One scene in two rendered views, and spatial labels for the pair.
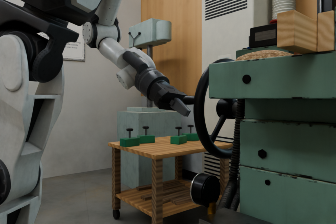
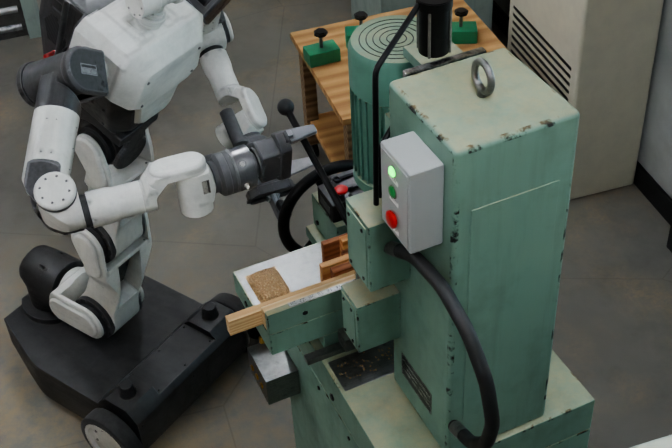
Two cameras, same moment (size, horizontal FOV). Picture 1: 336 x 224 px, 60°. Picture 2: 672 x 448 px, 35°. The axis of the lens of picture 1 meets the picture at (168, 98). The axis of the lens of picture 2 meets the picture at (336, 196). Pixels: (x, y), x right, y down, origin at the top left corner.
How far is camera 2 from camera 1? 2.10 m
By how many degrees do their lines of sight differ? 44
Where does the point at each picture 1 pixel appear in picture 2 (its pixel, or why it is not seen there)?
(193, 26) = not seen: outside the picture
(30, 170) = (132, 229)
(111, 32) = (215, 39)
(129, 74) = (228, 137)
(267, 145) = not seen: hidden behind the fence
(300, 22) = (236, 323)
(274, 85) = not seen: hidden behind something
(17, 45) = (95, 153)
